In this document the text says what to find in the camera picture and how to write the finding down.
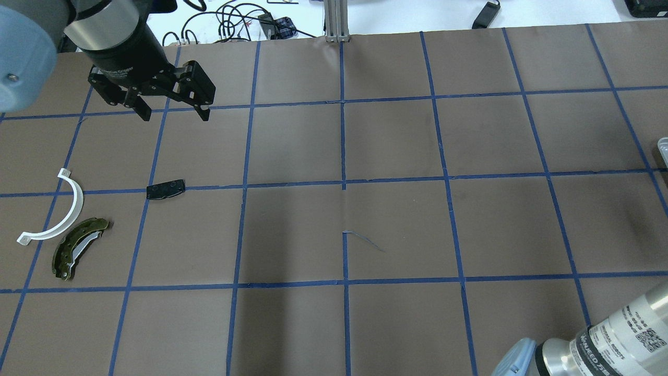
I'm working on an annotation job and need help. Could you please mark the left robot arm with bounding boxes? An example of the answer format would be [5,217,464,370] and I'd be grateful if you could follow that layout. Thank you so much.
[1,1,216,121]

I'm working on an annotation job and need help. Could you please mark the white curved plastic bracket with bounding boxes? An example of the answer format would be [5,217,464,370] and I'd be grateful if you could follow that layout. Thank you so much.
[16,168,84,246]

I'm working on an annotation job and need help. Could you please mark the black cable bundle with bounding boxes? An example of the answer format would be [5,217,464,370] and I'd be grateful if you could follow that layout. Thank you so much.
[162,0,316,48]

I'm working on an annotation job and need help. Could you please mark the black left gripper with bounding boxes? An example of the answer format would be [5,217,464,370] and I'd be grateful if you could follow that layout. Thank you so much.
[86,50,216,122]

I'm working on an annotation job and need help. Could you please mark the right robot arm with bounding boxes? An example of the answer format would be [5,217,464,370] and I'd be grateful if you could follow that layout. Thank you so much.
[169,90,666,375]

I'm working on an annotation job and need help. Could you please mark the black power adapter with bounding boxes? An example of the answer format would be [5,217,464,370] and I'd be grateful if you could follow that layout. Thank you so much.
[471,1,501,29]

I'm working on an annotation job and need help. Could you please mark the black brake pad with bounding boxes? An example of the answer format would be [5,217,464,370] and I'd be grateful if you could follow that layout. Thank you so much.
[146,179,186,201]

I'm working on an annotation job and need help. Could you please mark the olive green brake shoe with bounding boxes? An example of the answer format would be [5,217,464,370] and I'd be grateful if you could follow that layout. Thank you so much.
[52,217,111,280]

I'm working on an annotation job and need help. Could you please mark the aluminium frame post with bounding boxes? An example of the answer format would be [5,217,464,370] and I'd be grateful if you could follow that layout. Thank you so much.
[323,0,349,43]

